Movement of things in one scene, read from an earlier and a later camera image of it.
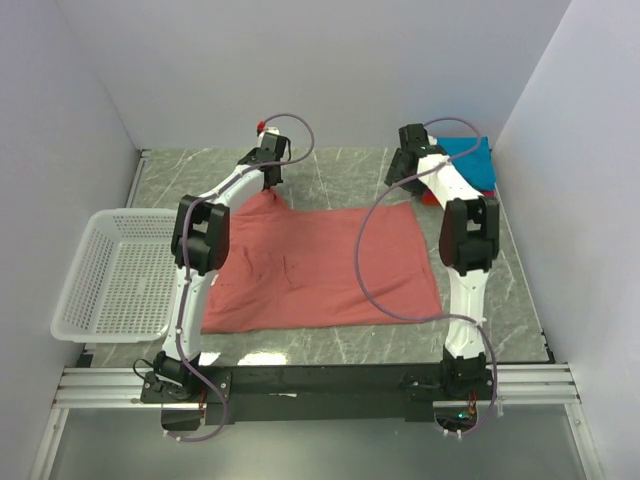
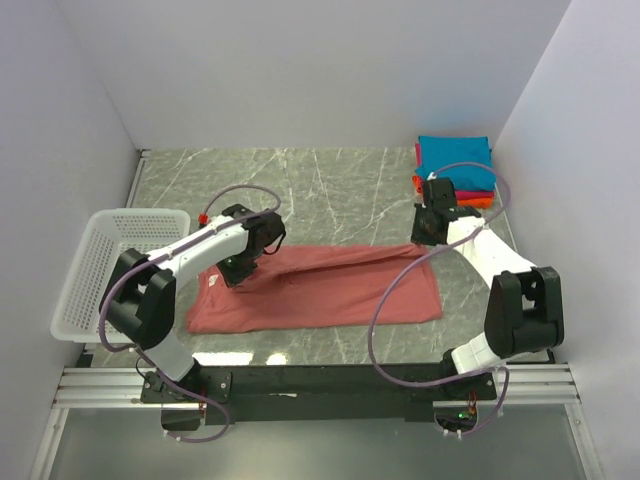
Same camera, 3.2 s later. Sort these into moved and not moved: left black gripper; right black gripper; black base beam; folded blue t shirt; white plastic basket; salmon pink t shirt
Moved: left black gripper; right black gripper; salmon pink t shirt
Not moved: white plastic basket; folded blue t shirt; black base beam
